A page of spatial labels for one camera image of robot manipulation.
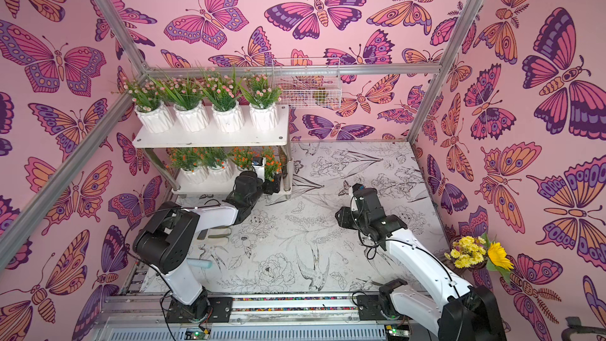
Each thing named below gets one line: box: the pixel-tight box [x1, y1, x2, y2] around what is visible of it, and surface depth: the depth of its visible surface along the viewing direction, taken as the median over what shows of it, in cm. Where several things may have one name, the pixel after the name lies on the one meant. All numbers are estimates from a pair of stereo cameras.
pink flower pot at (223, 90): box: [197, 64, 246, 134], surface depth 71 cm
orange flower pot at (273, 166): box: [263, 146, 283, 182], surface depth 86 cm
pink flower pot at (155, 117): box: [119, 75, 175, 135], surface depth 74 cm
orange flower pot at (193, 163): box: [168, 146, 211, 185], surface depth 91 cm
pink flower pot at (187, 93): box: [156, 74, 210, 133], surface depth 72 cm
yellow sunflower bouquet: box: [443, 232, 515, 285], surface depth 63 cm
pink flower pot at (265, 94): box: [240, 73, 283, 132], surface depth 74 cm
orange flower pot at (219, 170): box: [204, 146, 234, 184], surface depth 96 cm
